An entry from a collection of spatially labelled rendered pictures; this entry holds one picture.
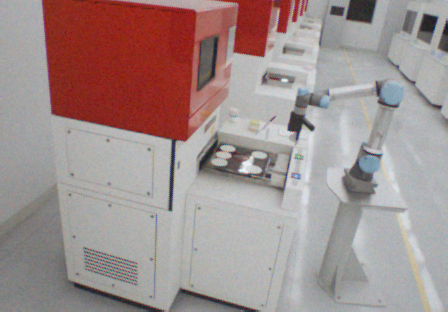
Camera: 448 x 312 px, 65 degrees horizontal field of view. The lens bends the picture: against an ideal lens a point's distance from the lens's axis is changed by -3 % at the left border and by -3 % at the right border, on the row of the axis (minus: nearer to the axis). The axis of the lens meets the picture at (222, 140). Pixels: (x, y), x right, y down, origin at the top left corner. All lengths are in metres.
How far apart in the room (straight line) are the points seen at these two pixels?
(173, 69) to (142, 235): 0.95
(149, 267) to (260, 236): 0.66
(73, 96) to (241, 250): 1.25
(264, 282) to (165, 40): 1.50
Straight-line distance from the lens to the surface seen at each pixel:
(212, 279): 2.41
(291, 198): 2.02
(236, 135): 2.52
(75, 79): 1.89
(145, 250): 2.16
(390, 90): 2.11
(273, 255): 2.18
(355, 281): 3.01
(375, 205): 2.34
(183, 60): 1.60
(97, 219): 2.20
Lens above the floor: 1.94
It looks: 24 degrees down
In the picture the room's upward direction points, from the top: 6 degrees clockwise
